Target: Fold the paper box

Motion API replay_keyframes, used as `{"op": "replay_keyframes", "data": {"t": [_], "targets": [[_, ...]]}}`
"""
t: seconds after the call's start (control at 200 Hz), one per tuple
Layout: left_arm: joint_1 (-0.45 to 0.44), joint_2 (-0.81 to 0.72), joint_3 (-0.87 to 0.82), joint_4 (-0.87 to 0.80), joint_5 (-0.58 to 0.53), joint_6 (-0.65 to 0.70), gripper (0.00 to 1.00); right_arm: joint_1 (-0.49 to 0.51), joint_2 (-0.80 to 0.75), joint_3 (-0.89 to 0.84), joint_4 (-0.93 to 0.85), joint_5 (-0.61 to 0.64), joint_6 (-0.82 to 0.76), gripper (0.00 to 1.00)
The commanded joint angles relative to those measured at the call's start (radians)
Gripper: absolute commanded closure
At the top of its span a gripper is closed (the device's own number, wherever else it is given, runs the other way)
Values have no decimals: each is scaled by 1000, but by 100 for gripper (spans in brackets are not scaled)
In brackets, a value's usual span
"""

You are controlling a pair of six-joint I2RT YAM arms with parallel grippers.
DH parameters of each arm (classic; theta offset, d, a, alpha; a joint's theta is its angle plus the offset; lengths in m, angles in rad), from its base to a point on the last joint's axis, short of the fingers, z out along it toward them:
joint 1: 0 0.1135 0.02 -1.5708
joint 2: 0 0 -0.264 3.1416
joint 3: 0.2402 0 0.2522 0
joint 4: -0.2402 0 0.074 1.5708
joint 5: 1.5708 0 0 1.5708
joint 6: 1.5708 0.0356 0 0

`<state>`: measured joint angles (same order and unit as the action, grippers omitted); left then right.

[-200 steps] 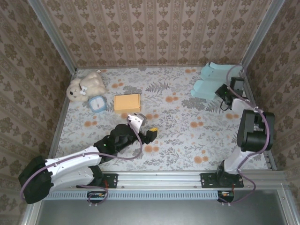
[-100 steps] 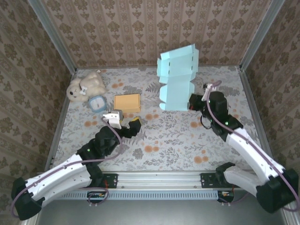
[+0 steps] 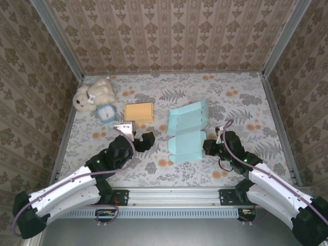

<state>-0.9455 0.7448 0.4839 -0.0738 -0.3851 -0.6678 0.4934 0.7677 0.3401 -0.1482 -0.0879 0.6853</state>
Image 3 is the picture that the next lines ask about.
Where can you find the light blue paper box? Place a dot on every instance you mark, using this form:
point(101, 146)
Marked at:
point(184, 143)

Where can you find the orange paper box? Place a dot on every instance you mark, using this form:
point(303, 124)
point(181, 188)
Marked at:
point(138, 112)

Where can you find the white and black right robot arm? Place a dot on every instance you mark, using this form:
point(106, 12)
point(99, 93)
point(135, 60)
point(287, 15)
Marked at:
point(276, 194)

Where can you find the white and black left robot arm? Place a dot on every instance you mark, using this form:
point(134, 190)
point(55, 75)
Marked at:
point(64, 189)

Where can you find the floral patterned table cover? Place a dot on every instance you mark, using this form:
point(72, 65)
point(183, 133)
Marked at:
point(179, 179)

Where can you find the small blue square clock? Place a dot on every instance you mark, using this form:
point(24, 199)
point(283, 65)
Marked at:
point(106, 113)

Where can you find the small black connector board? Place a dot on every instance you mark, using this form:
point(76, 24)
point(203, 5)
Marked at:
point(247, 212)
point(105, 213)

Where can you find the cream plush dog toy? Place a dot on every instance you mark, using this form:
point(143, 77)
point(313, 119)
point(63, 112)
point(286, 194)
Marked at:
point(101, 89)

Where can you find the grey metal panel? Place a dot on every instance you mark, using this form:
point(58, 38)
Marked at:
point(179, 233)

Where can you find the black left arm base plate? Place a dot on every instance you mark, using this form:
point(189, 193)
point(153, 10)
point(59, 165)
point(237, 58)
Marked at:
point(123, 197)

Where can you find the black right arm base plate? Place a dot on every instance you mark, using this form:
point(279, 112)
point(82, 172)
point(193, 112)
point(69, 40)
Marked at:
point(226, 197)

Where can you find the aluminium table side rail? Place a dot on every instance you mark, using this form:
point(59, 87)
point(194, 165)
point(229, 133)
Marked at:
point(280, 128)
point(67, 128)

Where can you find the aluminium mounting rail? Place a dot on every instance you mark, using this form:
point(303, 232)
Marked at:
point(174, 196)

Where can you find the aluminium frame post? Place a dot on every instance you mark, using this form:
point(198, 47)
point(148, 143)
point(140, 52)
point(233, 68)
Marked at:
point(60, 38)
point(285, 38)

